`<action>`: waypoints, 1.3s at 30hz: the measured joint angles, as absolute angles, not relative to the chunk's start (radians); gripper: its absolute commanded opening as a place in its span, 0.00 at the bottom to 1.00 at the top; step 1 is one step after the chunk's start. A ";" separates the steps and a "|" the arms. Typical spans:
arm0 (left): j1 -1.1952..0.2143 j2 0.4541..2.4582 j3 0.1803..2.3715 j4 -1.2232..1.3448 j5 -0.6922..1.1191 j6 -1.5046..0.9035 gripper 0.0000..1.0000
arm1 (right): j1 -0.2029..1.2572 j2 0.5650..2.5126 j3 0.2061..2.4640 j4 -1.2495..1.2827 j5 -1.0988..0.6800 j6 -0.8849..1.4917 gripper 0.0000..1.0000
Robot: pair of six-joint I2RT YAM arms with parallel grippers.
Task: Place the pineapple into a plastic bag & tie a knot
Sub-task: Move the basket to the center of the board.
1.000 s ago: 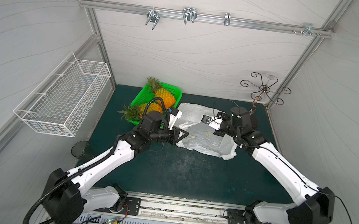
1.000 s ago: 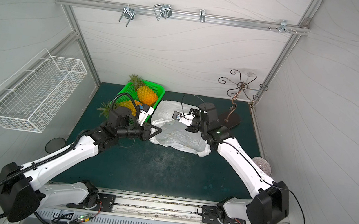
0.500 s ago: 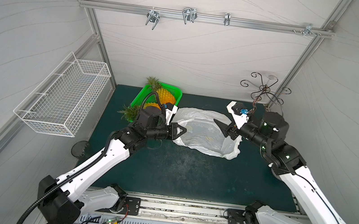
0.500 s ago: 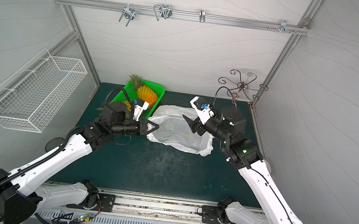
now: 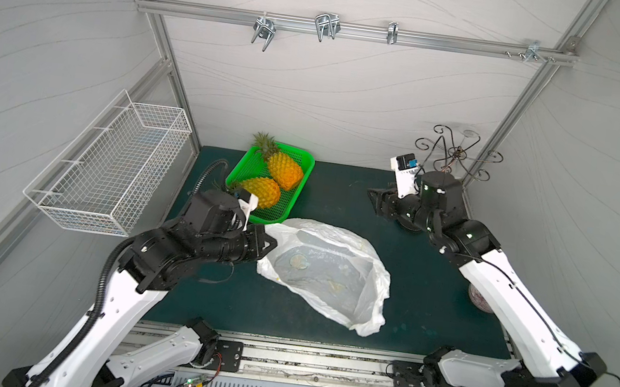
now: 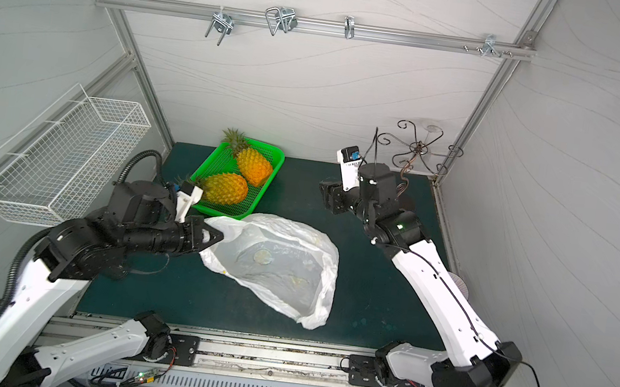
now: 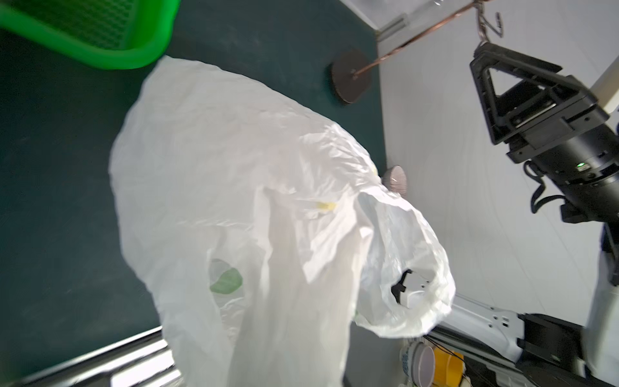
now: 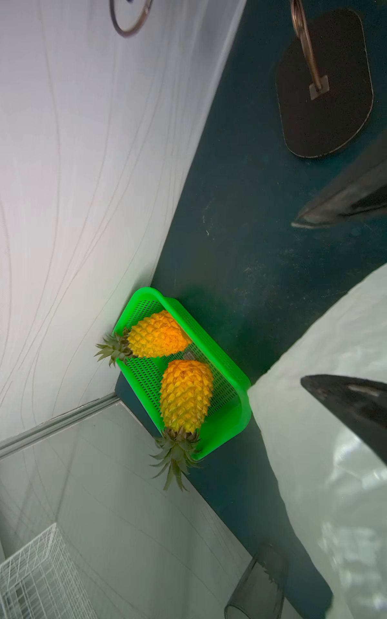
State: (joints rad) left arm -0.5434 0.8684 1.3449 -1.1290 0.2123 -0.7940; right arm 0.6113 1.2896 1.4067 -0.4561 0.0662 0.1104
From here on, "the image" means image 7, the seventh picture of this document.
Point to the dark green table mat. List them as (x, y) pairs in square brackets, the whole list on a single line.
[(65, 288)]

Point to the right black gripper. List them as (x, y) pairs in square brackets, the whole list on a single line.
[(555, 127)]

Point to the green plastic basket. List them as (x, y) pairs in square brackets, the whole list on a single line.
[(106, 34)]

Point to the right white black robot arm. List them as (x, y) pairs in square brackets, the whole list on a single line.
[(540, 350)]

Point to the bronze ornate hook stand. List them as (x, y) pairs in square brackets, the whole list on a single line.
[(350, 73)]

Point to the white plastic bag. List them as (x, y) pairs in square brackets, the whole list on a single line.
[(262, 231)]

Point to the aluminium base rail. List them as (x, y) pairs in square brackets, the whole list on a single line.
[(140, 360)]

